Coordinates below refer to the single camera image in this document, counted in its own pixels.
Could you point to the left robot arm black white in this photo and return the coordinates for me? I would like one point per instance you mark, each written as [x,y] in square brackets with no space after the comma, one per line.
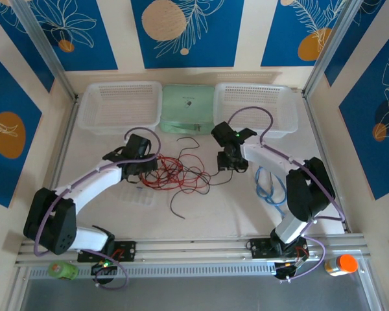
[94,181]

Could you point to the grey metal shelf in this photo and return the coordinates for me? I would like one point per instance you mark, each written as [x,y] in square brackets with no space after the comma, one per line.
[197,294]

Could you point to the jar with orange lid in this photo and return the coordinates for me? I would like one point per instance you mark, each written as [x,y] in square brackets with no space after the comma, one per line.
[342,265]

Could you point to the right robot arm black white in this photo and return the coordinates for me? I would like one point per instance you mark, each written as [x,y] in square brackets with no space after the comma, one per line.
[272,158]

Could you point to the aluminium side rail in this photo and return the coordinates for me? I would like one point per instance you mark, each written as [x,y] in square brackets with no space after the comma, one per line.
[65,145]
[312,116]

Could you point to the white perforated plastic basket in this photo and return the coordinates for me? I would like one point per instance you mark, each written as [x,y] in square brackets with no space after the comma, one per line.
[254,97]
[120,107]

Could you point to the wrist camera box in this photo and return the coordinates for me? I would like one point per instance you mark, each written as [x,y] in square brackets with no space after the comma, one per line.
[137,144]
[222,133]

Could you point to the black controller board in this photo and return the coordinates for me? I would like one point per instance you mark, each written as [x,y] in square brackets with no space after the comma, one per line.
[105,271]
[283,270]

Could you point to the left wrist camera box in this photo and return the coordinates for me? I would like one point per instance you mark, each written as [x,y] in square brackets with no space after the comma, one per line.
[137,144]

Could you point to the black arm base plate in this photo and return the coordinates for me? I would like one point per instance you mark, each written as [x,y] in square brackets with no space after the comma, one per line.
[126,251]
[259,248]

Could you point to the green bottle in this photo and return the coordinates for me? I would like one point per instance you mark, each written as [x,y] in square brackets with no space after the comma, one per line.
[63,270]

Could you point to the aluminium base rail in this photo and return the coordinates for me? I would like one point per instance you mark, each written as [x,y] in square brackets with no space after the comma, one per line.
[188,249]

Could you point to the clear plastic organizer box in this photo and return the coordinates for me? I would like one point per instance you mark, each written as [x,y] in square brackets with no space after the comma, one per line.
[139,197]

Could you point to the perforated beige vent strip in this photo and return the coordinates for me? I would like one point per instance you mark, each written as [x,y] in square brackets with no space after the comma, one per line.
[246,76]

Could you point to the mint green zip pouch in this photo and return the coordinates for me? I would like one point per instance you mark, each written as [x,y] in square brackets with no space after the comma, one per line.
[186,110]

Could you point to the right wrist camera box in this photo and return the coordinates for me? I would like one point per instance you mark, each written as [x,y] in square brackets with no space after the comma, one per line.
[222,133]

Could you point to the aluminium frame post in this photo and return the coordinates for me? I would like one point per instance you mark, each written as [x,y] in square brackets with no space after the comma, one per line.
[330,45]
[42,42]

